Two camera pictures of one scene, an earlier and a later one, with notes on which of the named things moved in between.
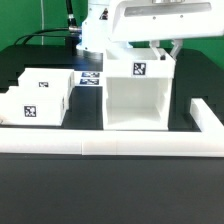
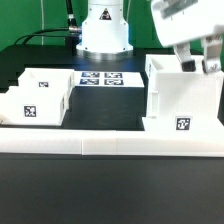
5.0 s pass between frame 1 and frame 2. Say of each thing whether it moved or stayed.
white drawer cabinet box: moved
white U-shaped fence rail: stayed
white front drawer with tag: stayed
